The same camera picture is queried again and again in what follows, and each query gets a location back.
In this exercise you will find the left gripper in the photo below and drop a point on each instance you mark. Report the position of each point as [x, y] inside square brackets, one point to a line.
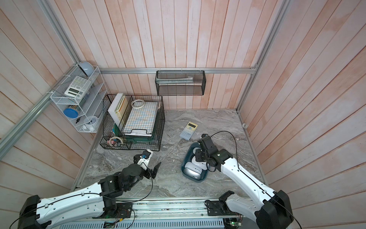
[148, 171]

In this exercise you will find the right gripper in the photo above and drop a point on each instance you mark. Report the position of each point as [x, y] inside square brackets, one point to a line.
[198, 155]

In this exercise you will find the white mouse long underside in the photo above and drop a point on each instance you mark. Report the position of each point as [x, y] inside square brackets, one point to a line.
[201, 165]

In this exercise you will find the white mouse underside up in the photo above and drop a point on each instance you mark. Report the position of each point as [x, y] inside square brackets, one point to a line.
[193, 172]

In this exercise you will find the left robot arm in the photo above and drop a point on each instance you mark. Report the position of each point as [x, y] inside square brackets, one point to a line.
[93, 201]

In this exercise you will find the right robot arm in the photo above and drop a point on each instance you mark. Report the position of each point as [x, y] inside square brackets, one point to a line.
[269, 209]

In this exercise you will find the teal plastic storage box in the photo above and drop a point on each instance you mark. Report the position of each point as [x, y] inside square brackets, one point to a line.
[187, 162]

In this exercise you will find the yellow blue calculator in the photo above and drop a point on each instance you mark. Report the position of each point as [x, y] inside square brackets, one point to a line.
[188, 131]

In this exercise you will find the green zipper pouch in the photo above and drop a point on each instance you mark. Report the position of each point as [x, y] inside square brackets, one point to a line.
[135, 139]

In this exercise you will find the tape roll in organizer tray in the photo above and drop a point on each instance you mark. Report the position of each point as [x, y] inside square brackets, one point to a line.
[115, 141]

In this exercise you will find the checkered folio book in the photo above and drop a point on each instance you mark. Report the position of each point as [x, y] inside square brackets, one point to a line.
[141, 121]

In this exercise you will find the white tape roll on organizer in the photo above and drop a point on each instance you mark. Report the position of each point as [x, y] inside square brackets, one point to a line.
[138, 104]

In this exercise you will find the white upright binder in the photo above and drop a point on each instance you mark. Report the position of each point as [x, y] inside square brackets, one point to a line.
[115, 110]

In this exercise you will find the white tape roll on shelf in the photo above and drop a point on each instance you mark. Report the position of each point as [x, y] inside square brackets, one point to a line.
[90, 123]

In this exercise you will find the ruler in mesh basket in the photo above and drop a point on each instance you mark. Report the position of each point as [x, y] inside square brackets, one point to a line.
[175, 81]

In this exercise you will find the blue lid container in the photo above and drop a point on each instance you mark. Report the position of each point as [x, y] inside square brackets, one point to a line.
[71, 111]

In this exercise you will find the white desk calculator on shelf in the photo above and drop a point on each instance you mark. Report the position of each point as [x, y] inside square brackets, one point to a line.
[78, 88]

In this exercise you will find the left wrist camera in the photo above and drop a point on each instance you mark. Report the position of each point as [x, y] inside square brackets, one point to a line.
[143, 159]

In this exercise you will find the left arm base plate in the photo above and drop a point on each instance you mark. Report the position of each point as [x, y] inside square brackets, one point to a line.
[119, 210]

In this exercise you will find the black wire desk organizer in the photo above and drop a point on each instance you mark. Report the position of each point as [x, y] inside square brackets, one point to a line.
[110, 129]

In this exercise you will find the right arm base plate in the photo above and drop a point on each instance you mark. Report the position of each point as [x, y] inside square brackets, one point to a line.
[219, 207]

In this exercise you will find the black mesh wall basket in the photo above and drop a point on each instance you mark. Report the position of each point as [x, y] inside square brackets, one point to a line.
[196, 88]

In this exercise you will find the white wire wall shelf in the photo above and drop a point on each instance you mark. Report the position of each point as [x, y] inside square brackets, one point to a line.
[90, 105]

